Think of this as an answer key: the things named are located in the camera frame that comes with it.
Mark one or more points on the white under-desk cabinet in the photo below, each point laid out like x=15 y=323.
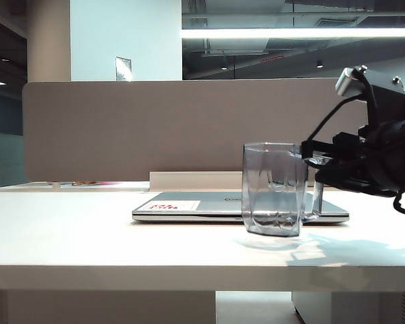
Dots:
x=357 y=310

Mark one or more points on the white red laptop sticker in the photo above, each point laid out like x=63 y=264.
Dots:
x=175 y=205

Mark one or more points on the silver Dell laptop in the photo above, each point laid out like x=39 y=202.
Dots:
x=206 y=204

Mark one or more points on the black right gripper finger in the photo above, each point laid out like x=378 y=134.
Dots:
x=329 y=176
x=319 y=148

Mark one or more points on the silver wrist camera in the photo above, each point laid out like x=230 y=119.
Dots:
x=349 y=82

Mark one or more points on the black pendant spotlight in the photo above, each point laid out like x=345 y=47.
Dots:
x=319 y=64

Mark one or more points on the long linear ceiling light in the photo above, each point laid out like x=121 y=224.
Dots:
x=290 y=32

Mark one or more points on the beige desk partition panel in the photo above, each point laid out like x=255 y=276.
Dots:
x=155 y=128

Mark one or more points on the pink paper sheet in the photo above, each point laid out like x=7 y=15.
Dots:
x=109 y=183

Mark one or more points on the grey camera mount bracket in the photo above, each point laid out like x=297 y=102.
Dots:
x=388 y=91

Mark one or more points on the clear faceted water cup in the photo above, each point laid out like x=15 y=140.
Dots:
x=273 y=202

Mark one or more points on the framed wall poster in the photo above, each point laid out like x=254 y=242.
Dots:
x=123 y=68

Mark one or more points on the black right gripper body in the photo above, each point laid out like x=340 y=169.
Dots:
x=374 y=158

